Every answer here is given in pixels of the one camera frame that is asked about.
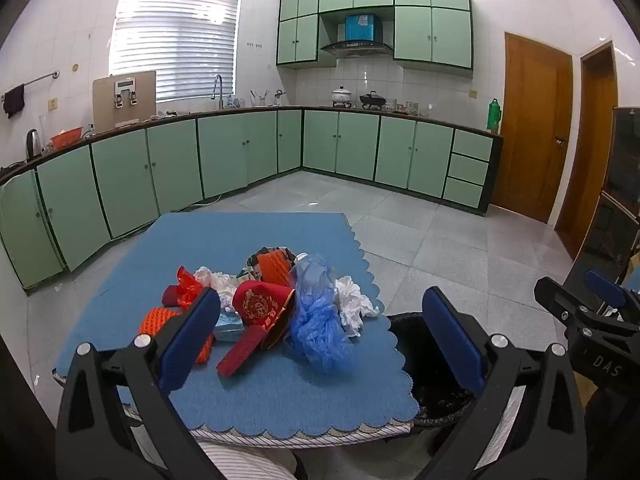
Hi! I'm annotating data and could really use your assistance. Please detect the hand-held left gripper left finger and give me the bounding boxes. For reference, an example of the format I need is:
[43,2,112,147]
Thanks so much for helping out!
[55,287,223,480]

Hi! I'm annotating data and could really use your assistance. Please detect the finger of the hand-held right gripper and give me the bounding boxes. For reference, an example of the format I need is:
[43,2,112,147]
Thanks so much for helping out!
[533,276,640,333]
[584,269,640,311]

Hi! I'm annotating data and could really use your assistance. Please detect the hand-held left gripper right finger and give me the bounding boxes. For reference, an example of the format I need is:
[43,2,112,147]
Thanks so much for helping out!
[415,286,588,480]

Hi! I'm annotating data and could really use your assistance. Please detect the red plastic bag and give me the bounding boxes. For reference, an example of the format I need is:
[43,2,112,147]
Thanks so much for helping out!
[176,266,208,311]

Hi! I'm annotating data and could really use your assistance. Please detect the trash bin with black bag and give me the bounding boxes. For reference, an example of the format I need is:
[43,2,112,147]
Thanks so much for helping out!
[387,311,481,428]

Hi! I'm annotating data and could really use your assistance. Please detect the white plastic bag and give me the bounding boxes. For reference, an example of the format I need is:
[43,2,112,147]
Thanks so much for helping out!
[194,266,240,301]

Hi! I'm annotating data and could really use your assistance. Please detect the red gold-print gift box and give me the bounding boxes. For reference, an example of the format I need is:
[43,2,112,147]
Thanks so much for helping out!
[231,281,297,351]

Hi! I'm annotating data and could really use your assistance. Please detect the white tissue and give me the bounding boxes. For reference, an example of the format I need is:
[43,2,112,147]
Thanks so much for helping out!
[334,276,381,338]

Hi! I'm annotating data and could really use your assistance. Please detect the blue plastic bag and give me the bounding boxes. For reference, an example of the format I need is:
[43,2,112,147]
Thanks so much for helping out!
[286,255,353,373]

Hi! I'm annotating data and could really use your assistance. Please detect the cardboard box with blue print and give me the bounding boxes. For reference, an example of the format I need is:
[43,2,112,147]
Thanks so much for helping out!
[622,252,640,292]

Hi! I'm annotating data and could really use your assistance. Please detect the blue scalloped table mat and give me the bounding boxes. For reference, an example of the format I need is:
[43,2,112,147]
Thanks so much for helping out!
[52,212,420,436]

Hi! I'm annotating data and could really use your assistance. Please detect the wooden door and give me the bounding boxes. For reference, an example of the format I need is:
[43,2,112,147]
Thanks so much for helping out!
[554,40,620,261]
[492,31,574,224]

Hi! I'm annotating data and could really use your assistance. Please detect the striped white cloth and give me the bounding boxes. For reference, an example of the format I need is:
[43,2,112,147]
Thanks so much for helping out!
[115,400,418,480]

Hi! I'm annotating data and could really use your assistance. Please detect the green base cabinets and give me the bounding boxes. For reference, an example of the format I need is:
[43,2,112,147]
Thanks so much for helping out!
[0,106,505,291]

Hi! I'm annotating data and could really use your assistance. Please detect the orange basin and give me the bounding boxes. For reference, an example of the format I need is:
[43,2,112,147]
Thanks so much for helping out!
[50,127,83,148]

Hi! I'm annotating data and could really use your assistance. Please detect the brown board with metal clamps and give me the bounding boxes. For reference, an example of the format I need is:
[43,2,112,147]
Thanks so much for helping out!
[92,70,157,133]

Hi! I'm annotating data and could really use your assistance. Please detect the dark towel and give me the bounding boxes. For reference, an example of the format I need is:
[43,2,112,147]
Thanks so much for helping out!
[2,85,26,120]

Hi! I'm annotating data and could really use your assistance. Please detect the white window blinds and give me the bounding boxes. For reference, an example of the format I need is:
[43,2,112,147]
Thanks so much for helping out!
[109,0,242,103]

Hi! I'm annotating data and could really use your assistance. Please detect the range hood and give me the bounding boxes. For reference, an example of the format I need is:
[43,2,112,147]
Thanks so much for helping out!
[320,40,394,57]

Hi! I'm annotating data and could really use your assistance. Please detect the green wall cabinets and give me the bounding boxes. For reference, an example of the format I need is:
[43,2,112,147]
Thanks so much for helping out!
[276,0,474,78]

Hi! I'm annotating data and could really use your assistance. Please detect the metal towel rail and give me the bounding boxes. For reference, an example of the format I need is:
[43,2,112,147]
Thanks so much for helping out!
[0,71,61,101]

